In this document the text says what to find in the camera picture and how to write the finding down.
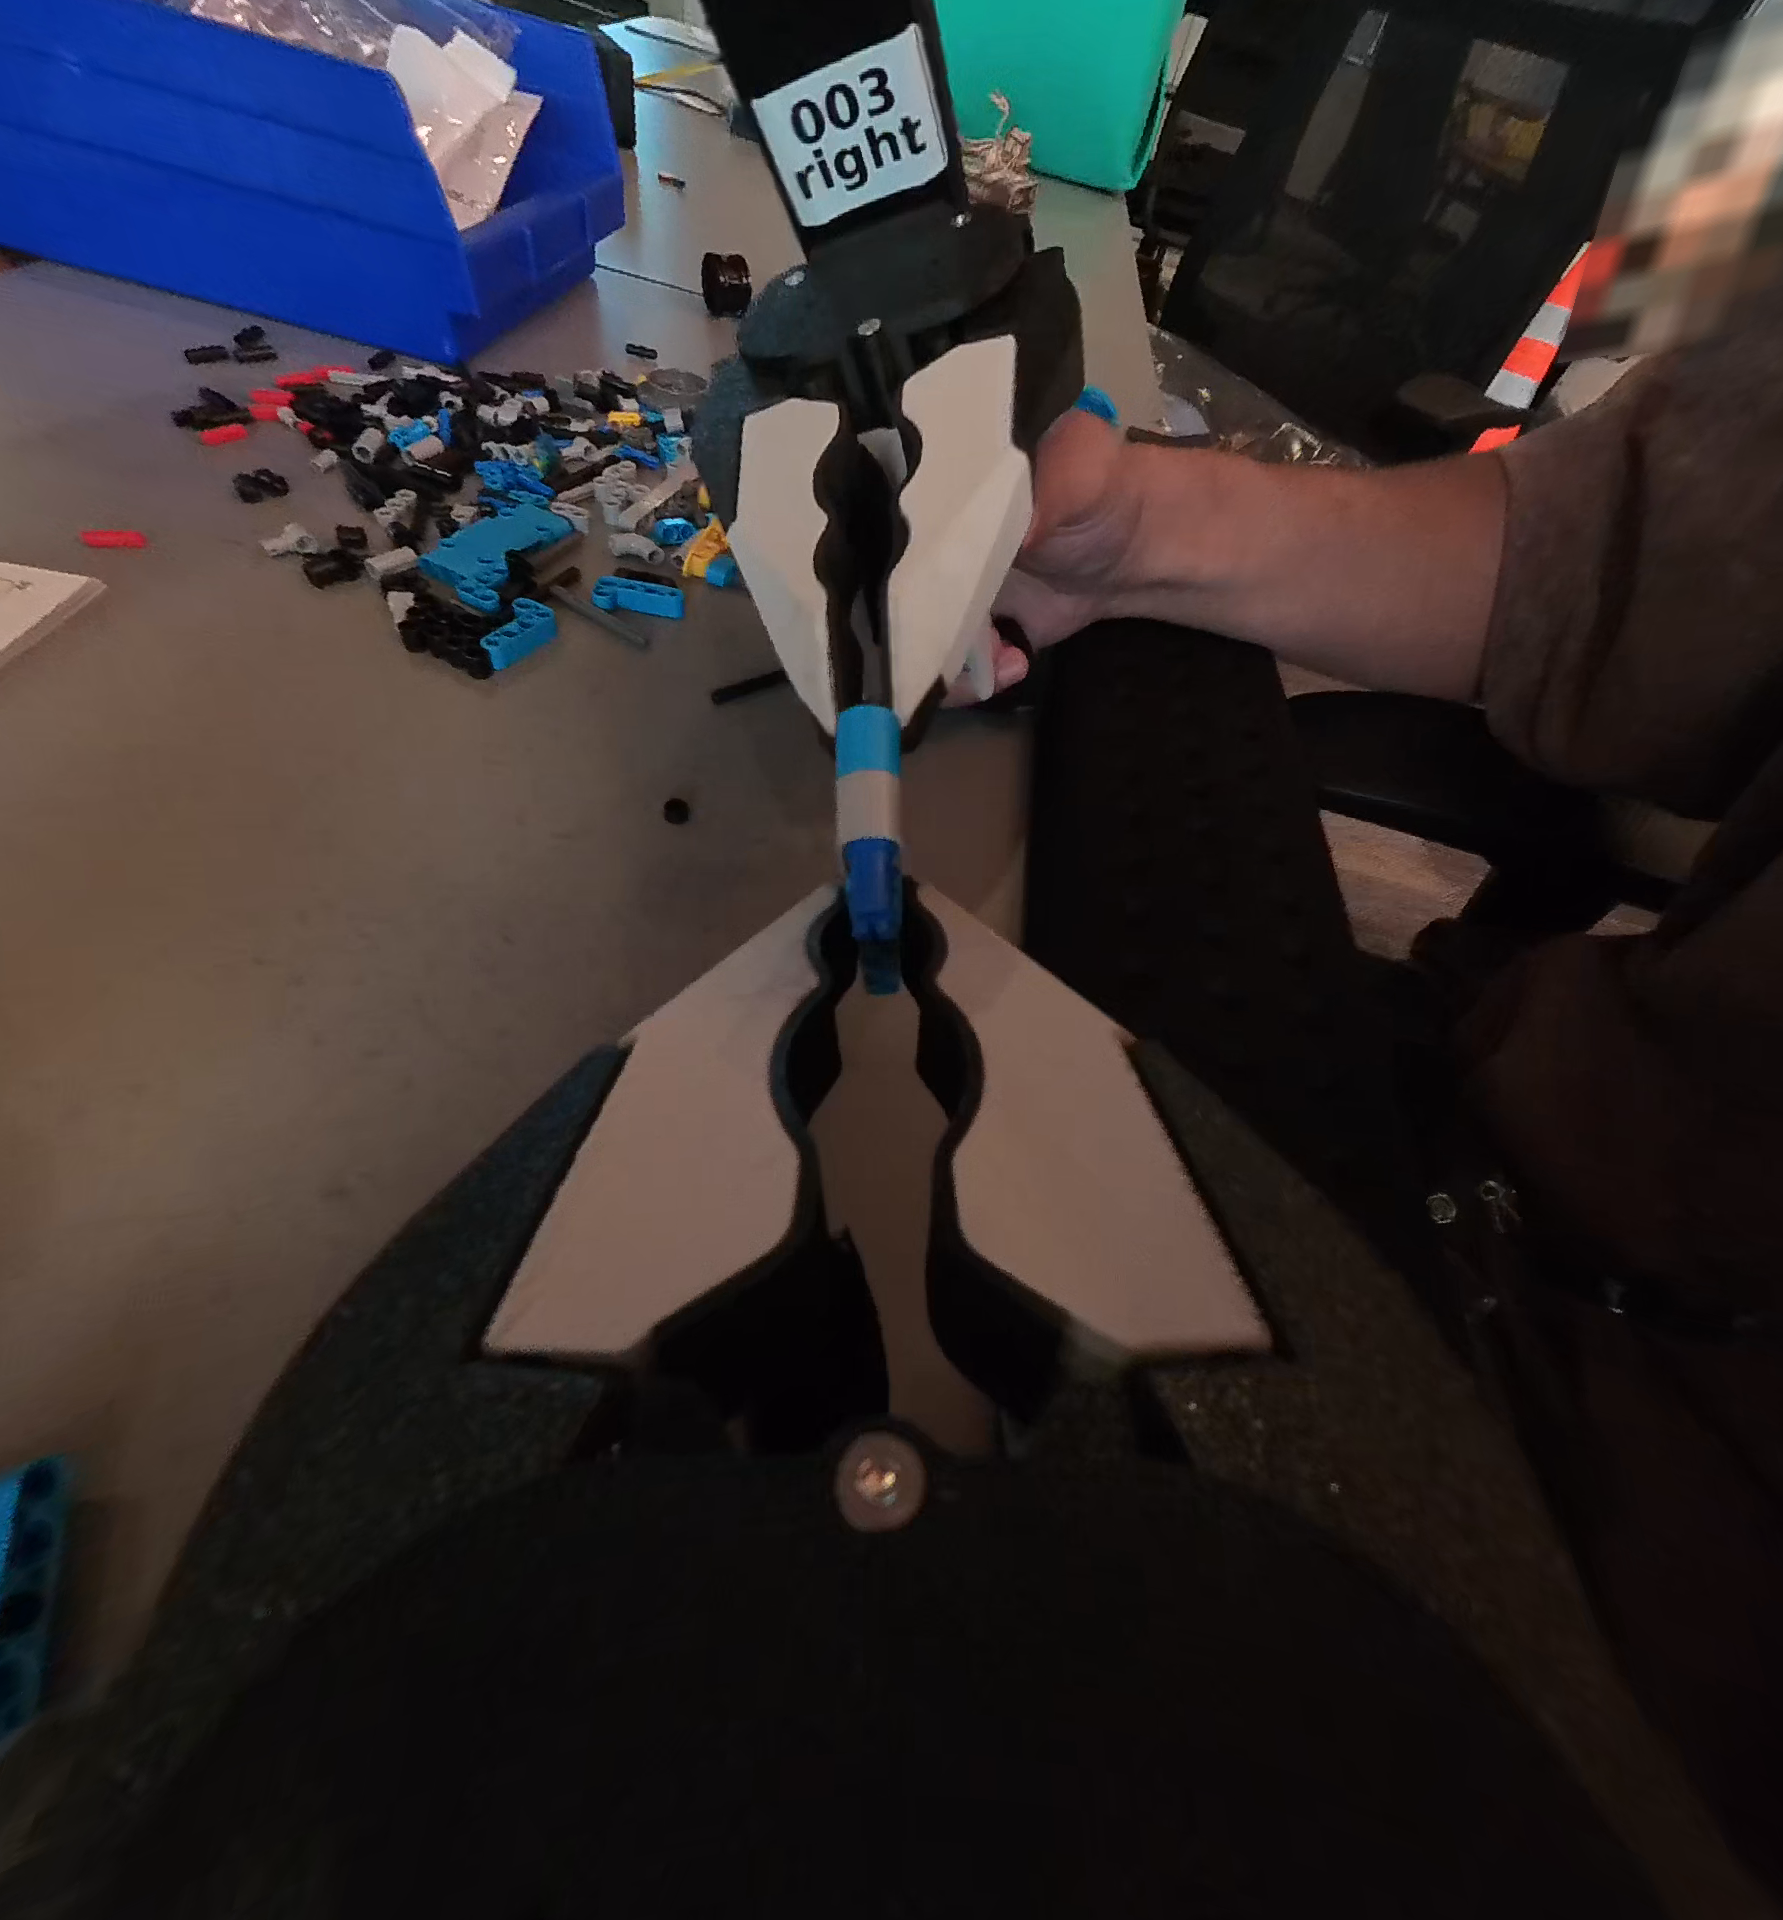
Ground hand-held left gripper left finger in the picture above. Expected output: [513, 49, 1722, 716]
[482, 876, 874, 1364]

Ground person's right hand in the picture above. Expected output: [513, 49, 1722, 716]
[950, 409, 1154, 711]

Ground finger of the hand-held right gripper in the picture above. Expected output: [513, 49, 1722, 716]
[887, 335, 1037, 748]
[722, 396, 854, 740]

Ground clear crinkled plastic wrap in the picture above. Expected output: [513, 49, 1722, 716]
[1152, 331, 1379, 466]

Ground teal plastic panel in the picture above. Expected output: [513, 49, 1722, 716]
[933, 0, 1186, 192]

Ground grey desk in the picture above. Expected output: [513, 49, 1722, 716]
[0, 60, 1371, 1920]

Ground pale tangled cord bundle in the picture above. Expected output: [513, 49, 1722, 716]
[963, 93, 1039, 210]

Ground orange traffic cone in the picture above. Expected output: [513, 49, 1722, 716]
[1473, 242, 1594, 455]

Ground pile of small building bricks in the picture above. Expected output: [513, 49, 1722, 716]
[169, 323, 749, 683]

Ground black mesh office chair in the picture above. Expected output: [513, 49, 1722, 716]
[1141, 0, 1733, 444]

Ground person's brown clothing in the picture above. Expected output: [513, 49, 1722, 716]
[1431, 780, 1783, 1920]

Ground instruction booklet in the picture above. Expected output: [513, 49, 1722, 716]
[0, 545, 109, 719]

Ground black perforated chair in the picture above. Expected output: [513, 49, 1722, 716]
[1022, 613, 1679, 1246]

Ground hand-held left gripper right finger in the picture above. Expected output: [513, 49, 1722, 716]
[898, 876, 1272, 1364]

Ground blue plastic bin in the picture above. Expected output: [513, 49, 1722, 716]
[0, 0, 626, 365]

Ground clear plastic bags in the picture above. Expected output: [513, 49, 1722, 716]
[178, 0, 548, 234]

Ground person's right forearm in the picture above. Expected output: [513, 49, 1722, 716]
[1132, 180, 1783, 782]

